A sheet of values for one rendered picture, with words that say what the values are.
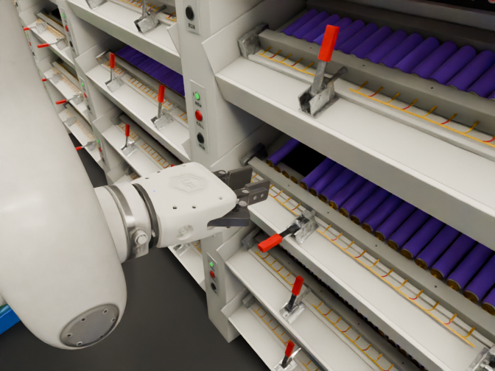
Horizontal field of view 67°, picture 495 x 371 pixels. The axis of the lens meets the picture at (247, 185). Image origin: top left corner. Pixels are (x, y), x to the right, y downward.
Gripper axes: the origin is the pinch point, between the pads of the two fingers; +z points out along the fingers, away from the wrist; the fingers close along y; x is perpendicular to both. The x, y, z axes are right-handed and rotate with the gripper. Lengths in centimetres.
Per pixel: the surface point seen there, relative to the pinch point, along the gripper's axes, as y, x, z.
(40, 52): 153, 20, 7
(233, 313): 12, 47, 13
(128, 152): 64, 27, 9
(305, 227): -6.3, 5.4, 6.6
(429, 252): -20.6, 1.6, 12.9
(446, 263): -22.8, 1.5, 13.0
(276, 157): 7.6, 1.9, 12.7
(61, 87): 130, 28, 9
